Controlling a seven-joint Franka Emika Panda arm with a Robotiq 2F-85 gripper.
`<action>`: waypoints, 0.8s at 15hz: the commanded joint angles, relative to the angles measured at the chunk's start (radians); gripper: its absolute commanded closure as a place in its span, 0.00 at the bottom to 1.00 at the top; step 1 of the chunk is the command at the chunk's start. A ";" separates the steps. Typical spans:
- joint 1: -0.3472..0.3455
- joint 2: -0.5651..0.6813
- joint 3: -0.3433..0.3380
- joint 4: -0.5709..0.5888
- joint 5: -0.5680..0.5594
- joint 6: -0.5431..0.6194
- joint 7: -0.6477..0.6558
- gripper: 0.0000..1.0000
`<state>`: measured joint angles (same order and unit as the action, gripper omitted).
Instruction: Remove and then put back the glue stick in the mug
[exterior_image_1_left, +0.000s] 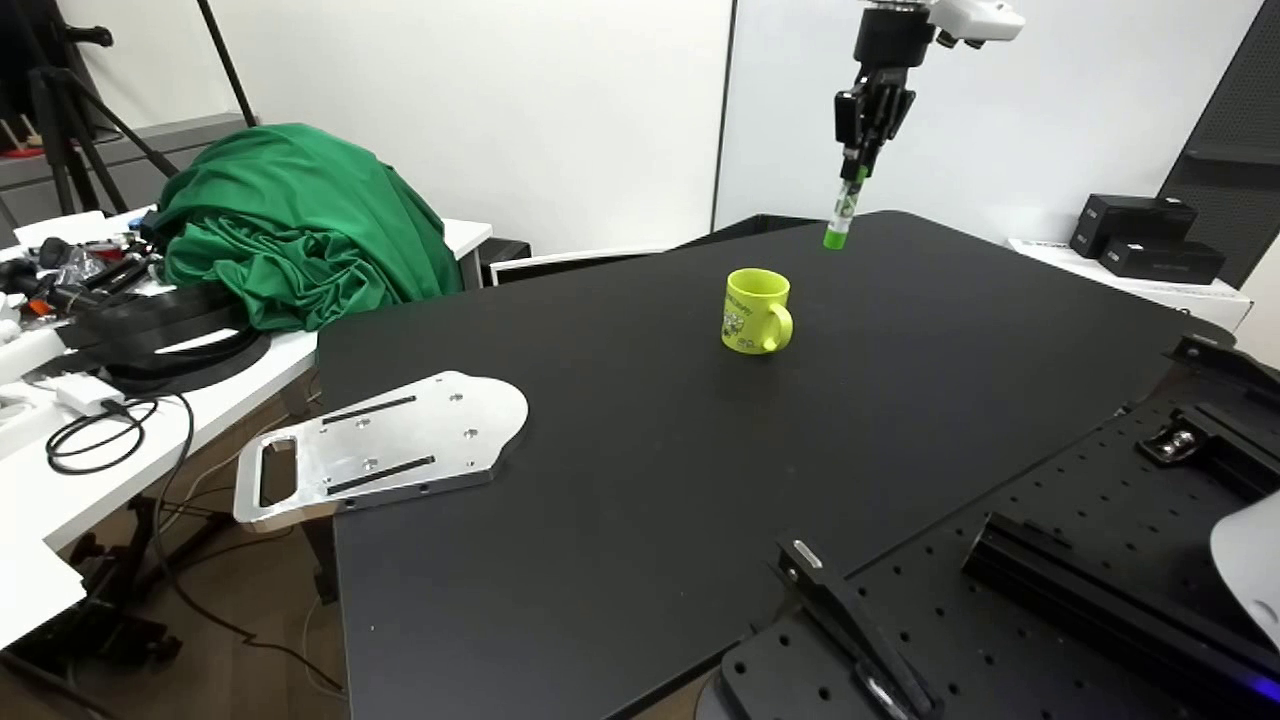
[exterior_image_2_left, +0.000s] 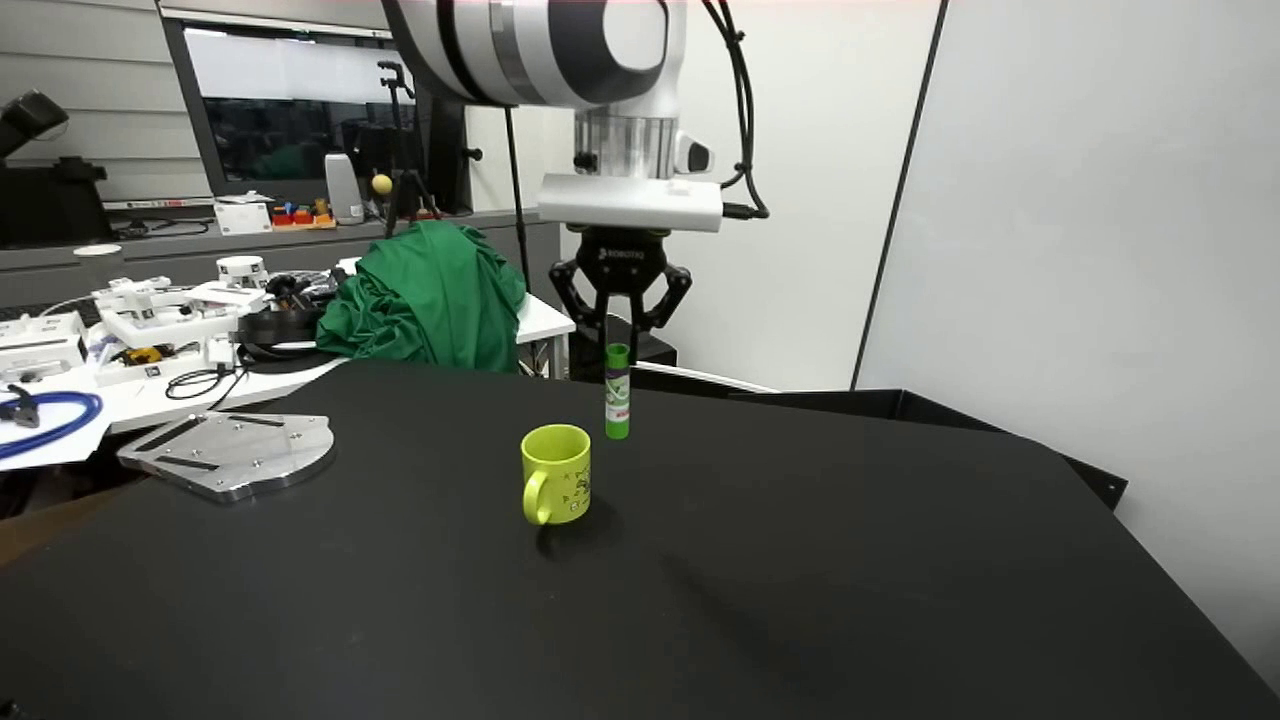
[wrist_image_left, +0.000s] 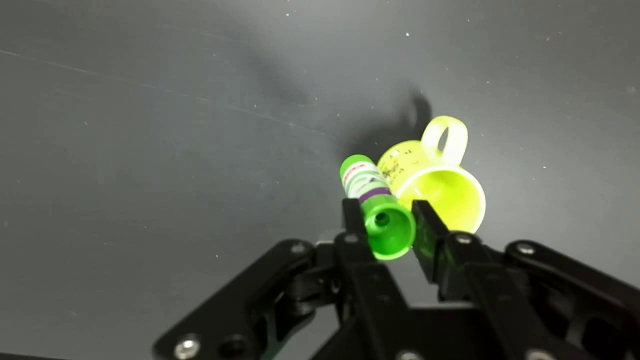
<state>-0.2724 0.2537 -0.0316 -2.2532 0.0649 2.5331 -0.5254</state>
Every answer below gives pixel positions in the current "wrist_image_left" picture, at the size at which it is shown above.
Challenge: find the yellow-green mug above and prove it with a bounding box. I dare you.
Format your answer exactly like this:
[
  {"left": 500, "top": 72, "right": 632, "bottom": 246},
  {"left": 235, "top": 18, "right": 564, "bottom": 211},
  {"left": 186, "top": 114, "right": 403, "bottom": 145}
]
[{"left": 375, "top": 114, "right": 489, "bottom": 238}]

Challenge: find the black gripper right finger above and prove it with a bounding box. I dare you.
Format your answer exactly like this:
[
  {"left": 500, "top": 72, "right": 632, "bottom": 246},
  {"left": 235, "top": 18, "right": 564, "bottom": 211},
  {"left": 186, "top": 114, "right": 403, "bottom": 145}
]
[{"left": 410, "top": 198, "right": 640, "bottom": 360}]

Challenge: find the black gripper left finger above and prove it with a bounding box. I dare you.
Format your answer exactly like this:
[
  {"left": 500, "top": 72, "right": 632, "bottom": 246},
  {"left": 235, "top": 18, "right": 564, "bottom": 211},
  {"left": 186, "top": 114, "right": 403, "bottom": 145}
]
[{"left": 151, "top": 197, "right": 430, "bottom": 360}]

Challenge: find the green glue stick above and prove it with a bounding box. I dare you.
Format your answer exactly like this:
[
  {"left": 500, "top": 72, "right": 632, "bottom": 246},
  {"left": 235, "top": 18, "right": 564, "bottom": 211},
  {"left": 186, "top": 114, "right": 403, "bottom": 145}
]
[{"left": 336, "top": 153, "right": 417, "bottom": 265}]

